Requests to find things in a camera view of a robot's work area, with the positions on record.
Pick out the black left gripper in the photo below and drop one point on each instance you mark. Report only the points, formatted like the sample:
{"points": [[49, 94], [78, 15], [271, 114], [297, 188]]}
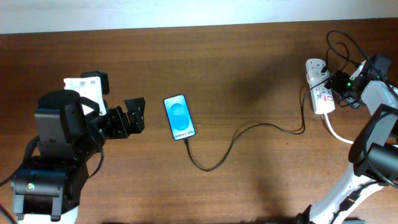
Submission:
{"points": [[124, 127]]}

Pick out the blue Samsung Galaxy smartphone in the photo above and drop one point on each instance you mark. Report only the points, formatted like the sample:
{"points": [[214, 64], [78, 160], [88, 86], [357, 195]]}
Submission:
{"points": [[180, 120]]}

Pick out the white USB charger plug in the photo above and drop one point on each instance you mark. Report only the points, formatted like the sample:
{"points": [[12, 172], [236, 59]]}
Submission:
{"points": [[315, 76]]}

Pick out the white power strip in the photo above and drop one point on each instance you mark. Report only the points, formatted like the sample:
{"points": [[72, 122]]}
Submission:
{"points": [[322, 98]]}

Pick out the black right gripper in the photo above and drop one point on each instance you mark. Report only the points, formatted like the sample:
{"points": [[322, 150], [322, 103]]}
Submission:
{"points": [[337, 79]]}

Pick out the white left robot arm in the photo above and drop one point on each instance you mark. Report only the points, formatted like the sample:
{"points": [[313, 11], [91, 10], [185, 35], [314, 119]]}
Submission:
{"points": [[47, 186]]}

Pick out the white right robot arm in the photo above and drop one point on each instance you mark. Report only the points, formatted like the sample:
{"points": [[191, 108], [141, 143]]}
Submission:
{"points": [[372, 161]]}

